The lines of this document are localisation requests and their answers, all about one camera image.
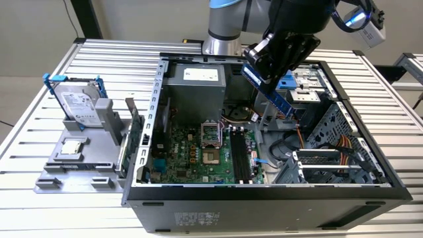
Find CPU socket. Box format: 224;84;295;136
201;147;221;166

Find blue camera cable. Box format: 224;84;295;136
329;0;375;33

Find black frame post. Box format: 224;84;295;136
70;0;104;40

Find orange power wire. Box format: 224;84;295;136
295;123;305;151

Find green graphics card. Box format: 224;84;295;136
113;93;145;179

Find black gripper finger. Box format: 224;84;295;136
280;31;321;78
243;32;284;94

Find grey parts rack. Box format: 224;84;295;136
30;98;145;195

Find grey power supply unit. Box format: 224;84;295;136
162;63;226;124

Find aluminium side table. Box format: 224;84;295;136
372;52;423;110

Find metal optical drive bay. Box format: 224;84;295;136
253;63;331;129

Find metal socket cover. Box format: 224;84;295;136
200;119;221;147

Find blue drive bay latch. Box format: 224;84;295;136
277;70;295;89

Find black RAM slot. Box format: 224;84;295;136
236;126;249;184
230;126;244;184
228;126;240;184

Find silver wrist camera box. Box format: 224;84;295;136
343;6;387;53

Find RAM stick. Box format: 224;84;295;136
45;162;112;168
240;63;295;120

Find hard disk in blue carrier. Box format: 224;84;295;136
42;73;108;129

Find thick black cable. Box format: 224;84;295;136
269;137;297;162

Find silver CPU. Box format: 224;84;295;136
61;140;82;154

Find orange yellow ribbon wires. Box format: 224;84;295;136
335;135;353;167

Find metal disk bay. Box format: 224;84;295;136
273;148;380;184

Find black open PC case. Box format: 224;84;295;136
120;51;413;234

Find green Dell motherboard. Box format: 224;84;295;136
144;121;267;185

